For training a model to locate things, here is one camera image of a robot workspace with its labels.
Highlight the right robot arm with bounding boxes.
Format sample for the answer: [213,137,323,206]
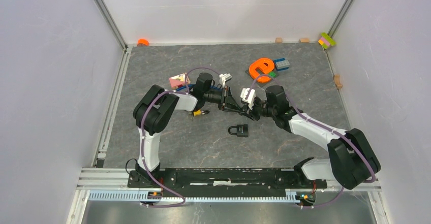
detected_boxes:
[240,85,381,190]

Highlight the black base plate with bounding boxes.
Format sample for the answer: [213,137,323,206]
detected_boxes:
[128,168,327,198]

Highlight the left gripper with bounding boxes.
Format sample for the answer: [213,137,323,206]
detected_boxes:
[204,86,242,113]

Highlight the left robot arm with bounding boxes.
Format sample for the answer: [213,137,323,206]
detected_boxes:
[128,73,242,187]

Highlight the orange round cap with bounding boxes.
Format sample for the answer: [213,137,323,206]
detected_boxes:
[137,39,149,47]

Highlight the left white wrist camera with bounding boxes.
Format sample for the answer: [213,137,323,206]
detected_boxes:
[219,73,232,88]

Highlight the blue lego brick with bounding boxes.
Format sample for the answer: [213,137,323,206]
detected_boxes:
[273,58,290,71]

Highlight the yellow padlock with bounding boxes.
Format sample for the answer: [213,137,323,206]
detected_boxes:
[192,110,210,117]

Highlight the wooden arch piece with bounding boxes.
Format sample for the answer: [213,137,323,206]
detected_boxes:
[333,74,343,89]

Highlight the wooden block right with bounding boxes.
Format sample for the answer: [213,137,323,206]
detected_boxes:
[299,38,310,43]

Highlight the blue slotted cable duct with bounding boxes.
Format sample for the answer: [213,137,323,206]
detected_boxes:
[88,190,298,203]

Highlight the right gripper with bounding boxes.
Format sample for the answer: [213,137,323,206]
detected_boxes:
[239,98,276,121]

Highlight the blue cable loop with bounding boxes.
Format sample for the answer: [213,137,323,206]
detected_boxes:
[175,83,223,93]

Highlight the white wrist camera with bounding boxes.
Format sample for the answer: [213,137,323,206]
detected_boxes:
[219,73,232,88]
[240,88,256,110]

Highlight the pink wooden puzzle box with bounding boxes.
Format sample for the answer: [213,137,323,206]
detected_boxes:
[169,73,190,89]

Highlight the black padlock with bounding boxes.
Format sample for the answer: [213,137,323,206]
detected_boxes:
[228,124,249,137]

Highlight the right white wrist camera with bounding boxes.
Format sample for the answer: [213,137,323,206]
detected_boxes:
[240,88,256,110]

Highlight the stacked coloured lego bricks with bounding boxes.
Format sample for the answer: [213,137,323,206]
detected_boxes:
[318,33,336,50]

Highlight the orange letter block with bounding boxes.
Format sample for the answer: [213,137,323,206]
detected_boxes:
[247,57,275,79]

